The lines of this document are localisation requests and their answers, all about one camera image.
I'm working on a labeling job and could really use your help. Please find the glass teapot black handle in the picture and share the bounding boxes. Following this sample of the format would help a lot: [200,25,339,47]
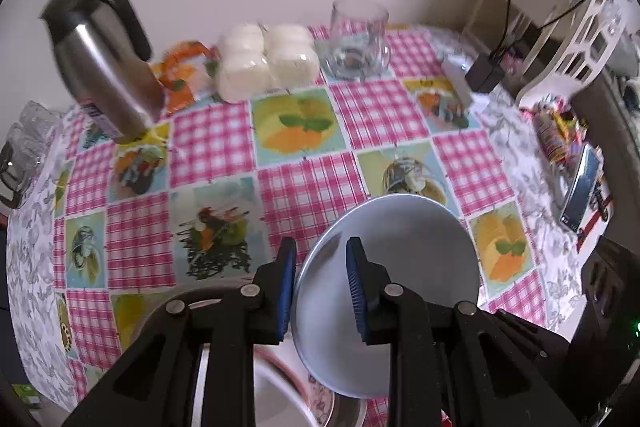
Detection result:
[0,141,28,210]

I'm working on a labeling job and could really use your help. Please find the orange snack packet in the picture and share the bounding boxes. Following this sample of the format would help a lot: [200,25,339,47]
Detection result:
[151,40,219,117]

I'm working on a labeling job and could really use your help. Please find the clear glass mug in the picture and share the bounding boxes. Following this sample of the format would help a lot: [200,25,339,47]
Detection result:
[323,0,390,81]

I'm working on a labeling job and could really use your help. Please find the white power strip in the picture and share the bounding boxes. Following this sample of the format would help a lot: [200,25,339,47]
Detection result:
[442,57,473,108]

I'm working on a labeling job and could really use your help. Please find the plain white bowl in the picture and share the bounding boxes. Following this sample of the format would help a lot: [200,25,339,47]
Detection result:
[291,194,480,399]

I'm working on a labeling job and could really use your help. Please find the grey floral fleece tablecloth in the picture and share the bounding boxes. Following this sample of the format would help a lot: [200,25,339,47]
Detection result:
[4,26,612,413]

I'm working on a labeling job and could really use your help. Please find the colourful snack packets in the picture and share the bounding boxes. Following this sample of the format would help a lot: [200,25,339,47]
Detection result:
[530,94,588,168]

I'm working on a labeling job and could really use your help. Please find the black power adapter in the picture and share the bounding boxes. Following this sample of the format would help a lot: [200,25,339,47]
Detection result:
[465,53,506,94]

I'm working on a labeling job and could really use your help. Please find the stainless steel basin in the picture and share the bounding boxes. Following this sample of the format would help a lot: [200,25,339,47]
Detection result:
[144,288,369,427]

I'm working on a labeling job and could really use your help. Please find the stainless steel thermos jug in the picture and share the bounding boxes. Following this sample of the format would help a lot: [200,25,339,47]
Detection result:
[40,0,164,143]

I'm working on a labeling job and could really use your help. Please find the floral pink rimmed plate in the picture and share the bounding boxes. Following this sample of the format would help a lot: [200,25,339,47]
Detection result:
[255,338,335,426]

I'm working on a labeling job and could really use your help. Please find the bag of white buns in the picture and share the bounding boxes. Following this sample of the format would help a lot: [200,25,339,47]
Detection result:
[215,23,320,104]

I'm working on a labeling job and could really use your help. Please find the pink checkered plastic tablecloth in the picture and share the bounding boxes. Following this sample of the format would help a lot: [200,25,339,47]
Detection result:
[49,24,551,427]

